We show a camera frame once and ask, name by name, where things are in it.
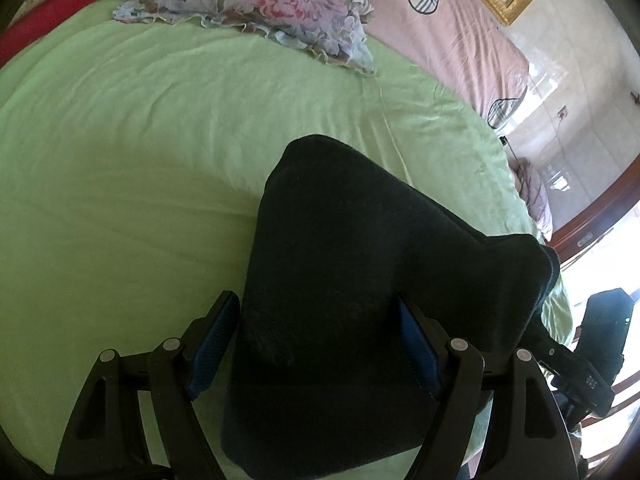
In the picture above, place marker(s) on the light green bed sheet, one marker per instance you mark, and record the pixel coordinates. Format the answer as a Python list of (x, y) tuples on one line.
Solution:
[(125, 185)]

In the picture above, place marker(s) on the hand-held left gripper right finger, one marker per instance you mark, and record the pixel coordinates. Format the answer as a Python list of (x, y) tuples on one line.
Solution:
[(422, 350)]

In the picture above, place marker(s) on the red rolled cloth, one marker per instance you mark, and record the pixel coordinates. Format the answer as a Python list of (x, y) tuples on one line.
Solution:
[(50, 15)]

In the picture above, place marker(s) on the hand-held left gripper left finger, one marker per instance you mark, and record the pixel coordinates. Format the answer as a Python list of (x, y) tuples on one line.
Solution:
[(215, 345)]

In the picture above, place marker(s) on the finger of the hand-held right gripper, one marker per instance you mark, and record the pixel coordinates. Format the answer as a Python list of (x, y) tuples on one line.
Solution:
[(580, 385)]

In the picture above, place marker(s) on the brown wooden door frame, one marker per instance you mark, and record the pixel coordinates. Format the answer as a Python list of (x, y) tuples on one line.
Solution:
[(595, 215)]

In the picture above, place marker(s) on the white wall socket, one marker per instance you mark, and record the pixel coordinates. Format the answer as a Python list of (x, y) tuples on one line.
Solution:
[(562, 112)]

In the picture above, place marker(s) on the pink printed bed sheet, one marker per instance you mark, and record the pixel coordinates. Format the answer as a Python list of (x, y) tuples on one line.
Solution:
[(465, 50)]

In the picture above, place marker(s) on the black pants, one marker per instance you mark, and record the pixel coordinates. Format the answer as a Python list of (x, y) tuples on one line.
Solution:
[(350, 260)]

